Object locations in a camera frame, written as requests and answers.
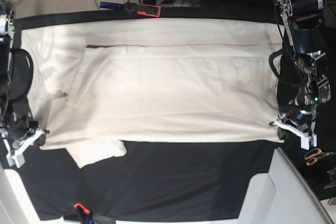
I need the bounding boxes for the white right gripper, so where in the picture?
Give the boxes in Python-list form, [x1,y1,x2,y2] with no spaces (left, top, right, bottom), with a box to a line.
[2,128,50,168]

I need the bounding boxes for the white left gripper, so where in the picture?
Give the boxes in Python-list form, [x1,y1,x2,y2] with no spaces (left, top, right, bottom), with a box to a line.
[268,120,317,150]

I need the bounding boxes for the white T-shirt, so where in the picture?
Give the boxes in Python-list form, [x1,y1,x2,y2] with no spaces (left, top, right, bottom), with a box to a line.
[21,18,281,167]

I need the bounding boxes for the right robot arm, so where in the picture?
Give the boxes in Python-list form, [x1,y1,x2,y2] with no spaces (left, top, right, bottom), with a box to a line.
[1,0,49,168]

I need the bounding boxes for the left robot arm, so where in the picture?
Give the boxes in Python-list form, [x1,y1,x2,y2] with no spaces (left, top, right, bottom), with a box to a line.
[269,0,331,150]

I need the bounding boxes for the white left side board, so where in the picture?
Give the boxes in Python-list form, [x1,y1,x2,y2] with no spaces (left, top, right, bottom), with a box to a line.
[1,167,64,224]

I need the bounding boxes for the red black bottom clamp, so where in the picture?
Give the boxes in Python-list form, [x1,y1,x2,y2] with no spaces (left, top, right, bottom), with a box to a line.
[64,202,116,224]

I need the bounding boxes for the red black clamp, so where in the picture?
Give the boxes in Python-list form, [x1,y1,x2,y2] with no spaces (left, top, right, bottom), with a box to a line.
[100,2,161,17]
[64,202,116,224]

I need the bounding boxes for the black table cloth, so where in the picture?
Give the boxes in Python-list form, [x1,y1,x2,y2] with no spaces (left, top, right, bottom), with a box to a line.
[0,7,336,221]

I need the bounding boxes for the red black top clamp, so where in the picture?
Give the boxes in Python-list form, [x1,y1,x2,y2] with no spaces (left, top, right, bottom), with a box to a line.
[100,2,161,17]

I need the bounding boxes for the orange handled scissors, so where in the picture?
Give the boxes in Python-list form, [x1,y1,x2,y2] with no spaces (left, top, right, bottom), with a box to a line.
[304,148,335,166]

